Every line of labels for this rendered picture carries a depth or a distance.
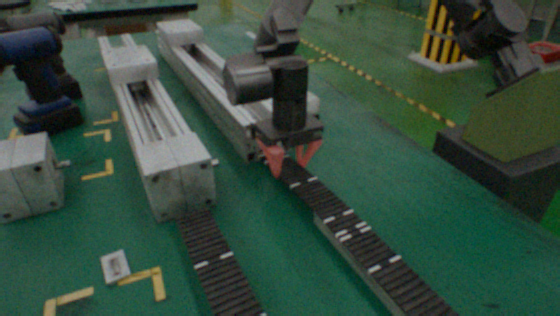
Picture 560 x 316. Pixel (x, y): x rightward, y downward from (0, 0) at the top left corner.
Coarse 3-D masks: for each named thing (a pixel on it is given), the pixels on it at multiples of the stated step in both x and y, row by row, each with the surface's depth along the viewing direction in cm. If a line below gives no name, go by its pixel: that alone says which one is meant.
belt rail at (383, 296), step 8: (320, 224) 54; (328, 232) 53; (336, 240) 52; (336, 248) 52; (344, 248) 50; (344, 256) 50; (352, 256) 48; (352, 264) 49; (360, 264) 47; (360, 272) 47; (368, 280) 46; (376, 288) 45; (384, 296) 44; (384, 304) 44; (392, 304) 43; (392, 312) 43; (400, 312) 42
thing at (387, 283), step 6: (402, 270) 44; (408, 270) 44; (390, 276) 44; (396, 276) 43; (402, 276) 44; (408, 276) 43; (414, 276) 43; (378, 282) 43; (384, 282) 43; (390, 282) 43; (396, 282) 43; (402, 282) 43; (408, 282) 43; (384, 288) 42; (390, 288) 42; (396, 288) 42
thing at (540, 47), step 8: (536, 0) 266; (528, 8) 270; (528, 16) 272; (552, 16) 300; (528, 24) 276; (552, 24) 303; (544, 40) 310; (536, 48) 285; (544, 48) 282; (552, 48) 292; (544, 56) 272; (552, 56) 278
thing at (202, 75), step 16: (160, 48) 126; (176, 48) 106; (192, 48) 114; (208, 48) 106; (176, 64) 111; (192, 64) 94; (208, 64) 102; (192, 80) 93; (208, 80) 84; (208, 96) 83; (224, 96) 76; (208, 112) 87; (224, 112) 75; (240, 112) 70; (256, 112) 78; (224, 128) 77; (240, 128) 67; (240, 144) 70; (256, 144) 69; (256, 160) 71
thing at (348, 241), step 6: (366, 228) 50; (348, 234) 50; (354, 234) 49; (360, 234) 50; (366, 234) 49; (372, 234) 49; (342, 240) 48; (348, 240) 49; (354, 240) 48; (360, 240) 49; (348, 246) 48
